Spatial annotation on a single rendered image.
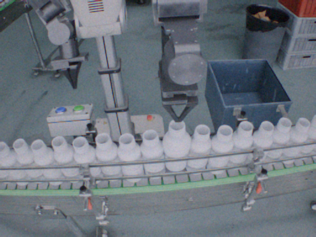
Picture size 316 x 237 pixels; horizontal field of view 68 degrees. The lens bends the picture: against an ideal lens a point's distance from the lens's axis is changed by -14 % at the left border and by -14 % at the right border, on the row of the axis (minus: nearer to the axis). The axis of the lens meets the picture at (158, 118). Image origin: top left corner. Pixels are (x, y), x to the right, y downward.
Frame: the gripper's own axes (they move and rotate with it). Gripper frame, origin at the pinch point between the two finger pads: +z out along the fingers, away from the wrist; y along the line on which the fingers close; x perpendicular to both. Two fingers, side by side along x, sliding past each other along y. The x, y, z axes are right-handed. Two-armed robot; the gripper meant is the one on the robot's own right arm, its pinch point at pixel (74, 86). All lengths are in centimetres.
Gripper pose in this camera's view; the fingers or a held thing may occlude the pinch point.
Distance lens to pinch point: 80.6
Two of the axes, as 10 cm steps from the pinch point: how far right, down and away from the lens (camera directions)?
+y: 10.0, -0.8, 0.2
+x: -0.6, -4.5, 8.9
